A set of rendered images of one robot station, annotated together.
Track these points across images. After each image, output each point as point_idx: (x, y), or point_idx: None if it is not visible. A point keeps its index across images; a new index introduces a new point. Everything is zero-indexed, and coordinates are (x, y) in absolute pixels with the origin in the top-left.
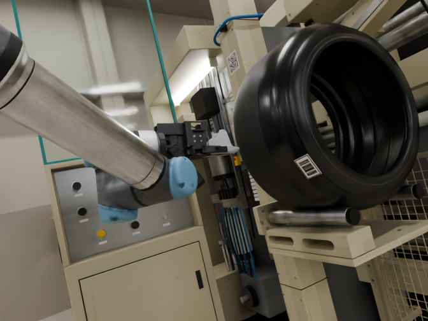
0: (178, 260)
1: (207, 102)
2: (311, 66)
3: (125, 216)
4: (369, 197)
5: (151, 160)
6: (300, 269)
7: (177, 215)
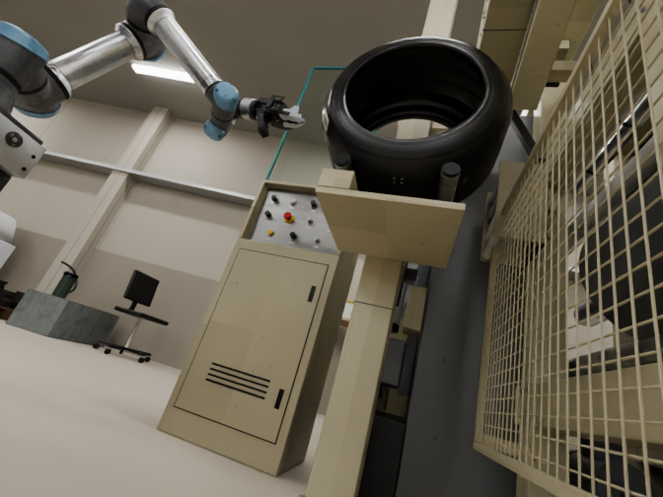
0: (304, 270)
1: None
2: (368, 58)
3: (208, 125)
4: (373, 154)
5: (207, 74)
6: (365, 283)
7: (327, 244)
